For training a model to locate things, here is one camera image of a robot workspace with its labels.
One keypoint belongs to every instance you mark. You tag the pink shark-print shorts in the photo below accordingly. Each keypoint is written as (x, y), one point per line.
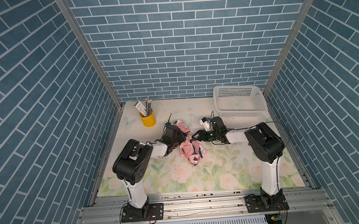
(190, 148)

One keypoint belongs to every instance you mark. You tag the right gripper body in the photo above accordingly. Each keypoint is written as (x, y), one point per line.
(211, 136)

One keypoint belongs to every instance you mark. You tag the white plastic basket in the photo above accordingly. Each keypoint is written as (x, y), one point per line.
(239, 101)

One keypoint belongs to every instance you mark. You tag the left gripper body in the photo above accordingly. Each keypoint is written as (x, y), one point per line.
(179, 138)

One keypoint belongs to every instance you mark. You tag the pens in cup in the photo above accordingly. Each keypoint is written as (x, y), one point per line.
(148, 106)

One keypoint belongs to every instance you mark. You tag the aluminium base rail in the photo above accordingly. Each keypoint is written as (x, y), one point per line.
(306, 206)

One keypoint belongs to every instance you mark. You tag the floral table mat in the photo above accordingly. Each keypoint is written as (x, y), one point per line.
(224, 167)

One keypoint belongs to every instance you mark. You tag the yellow pen cup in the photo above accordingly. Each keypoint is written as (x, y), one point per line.
(148, 121)

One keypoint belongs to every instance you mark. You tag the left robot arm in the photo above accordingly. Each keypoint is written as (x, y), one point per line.
(131, 165)

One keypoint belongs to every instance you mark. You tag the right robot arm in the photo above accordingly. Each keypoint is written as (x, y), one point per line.
(268, 148)

